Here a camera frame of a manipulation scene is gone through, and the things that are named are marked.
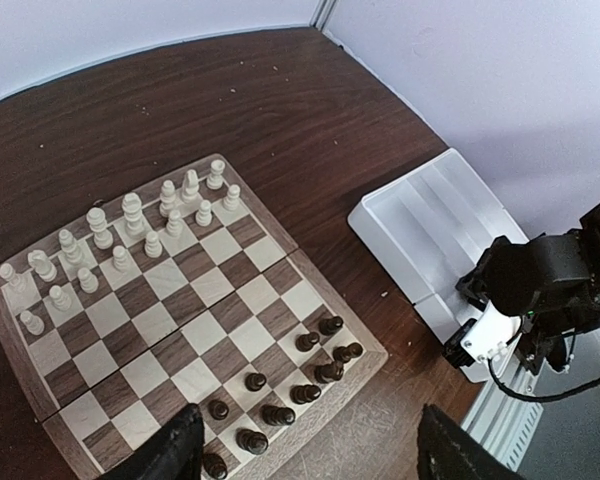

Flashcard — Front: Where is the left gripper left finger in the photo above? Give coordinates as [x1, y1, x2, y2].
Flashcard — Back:
[100, 403, 205, 480]

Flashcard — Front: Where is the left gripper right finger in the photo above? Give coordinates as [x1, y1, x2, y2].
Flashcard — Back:
[417, 404, 522, 480]

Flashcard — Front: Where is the dark queen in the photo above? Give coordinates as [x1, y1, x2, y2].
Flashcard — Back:
[202, 453, 228, 480]

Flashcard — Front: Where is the dark pawn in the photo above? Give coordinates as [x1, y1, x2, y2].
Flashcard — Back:
[208, 399, 230, 421]
[318, 316, 344, 336]
[295, 332, 320, 352]
[244, 372, 267, 392]

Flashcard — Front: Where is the dark rook corner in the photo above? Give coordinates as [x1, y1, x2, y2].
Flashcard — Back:
[333, 342, 364, 364]

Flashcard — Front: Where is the dark bishop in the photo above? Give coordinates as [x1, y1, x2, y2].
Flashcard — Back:
[289, 384, 322, 405]

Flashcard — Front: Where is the dark knight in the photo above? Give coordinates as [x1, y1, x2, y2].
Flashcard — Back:
[314, 360, 344, 384]

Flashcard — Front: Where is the wooden chess board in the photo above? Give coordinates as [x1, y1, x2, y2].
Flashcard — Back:
[0, 179, 388, 479]

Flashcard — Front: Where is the dark king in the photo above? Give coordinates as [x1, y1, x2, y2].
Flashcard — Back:
[236, 429, 269, 456]

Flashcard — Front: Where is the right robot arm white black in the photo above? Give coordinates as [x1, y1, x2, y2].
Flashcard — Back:
[456, 203, 600, 374]

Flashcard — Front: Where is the white chess pieces row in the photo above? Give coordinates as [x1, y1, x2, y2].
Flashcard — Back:
[0, 154, 252, 344]

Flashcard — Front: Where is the white plastic compartment tray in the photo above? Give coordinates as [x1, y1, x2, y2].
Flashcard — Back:
[348, 148, 528, 383]

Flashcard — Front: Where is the front aluminium rail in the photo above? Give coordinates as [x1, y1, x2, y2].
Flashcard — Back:
[462, 334, 600, 471]

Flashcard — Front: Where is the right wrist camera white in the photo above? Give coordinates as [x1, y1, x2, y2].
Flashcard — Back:
[442, 303, 523, 368]

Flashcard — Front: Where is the right aluminium frame post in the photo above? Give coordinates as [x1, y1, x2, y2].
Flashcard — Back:
[310, 0, 337, 30]

